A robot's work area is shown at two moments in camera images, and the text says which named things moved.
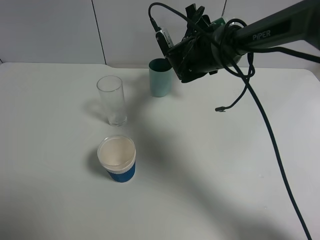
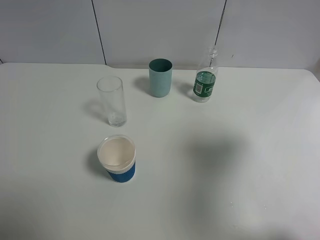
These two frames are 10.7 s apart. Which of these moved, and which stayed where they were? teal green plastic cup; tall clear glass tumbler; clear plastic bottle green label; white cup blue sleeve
Moved: clear plastic bottle green label
Stayed: tall clear glass tumbler; teal green plastic cup; white cup blue sleeve
